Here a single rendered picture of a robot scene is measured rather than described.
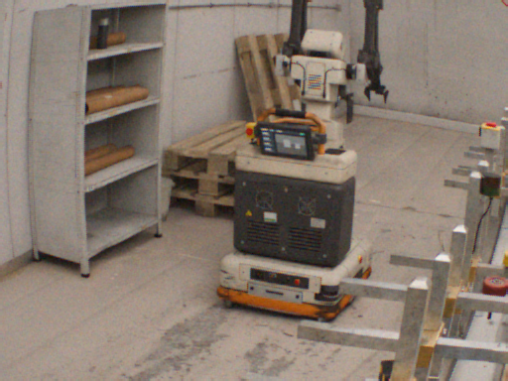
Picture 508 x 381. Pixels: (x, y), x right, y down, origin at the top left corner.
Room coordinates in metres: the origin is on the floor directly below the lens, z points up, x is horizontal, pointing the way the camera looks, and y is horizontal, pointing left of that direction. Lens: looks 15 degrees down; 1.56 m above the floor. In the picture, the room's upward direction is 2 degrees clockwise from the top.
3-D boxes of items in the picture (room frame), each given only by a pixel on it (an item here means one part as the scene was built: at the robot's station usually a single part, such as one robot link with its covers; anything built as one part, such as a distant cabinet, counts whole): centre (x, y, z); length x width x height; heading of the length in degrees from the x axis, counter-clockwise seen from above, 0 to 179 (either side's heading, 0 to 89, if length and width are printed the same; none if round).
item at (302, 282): (3.38, -0.13, 0.23); 0.41 x 0.02 x 0.08; 66
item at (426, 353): (1.20, -0.34, 0.95); 0.14 x 0.06 x 0.05; 156
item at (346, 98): (3.95, -0.36, 0.99); 0.28 x 0.16 x 0.22; 66
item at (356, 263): (3.68, -0.25, 0.16); 0.67 x 0.64 x 0.25; 156
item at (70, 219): (4.26, 0.95, 0.78); 0.90 x 0.45 x 1.55; 156
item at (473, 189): (1.68, -0.55, 0.93); 0.04 x 0.04 x 0.48; 66
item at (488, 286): (1.60, -0.64, 0.85); 0.08 x 0.08 x 0.11
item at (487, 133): (2.15, -0.75, 1.18); 0.07 x 0.07 x 0.08; 66
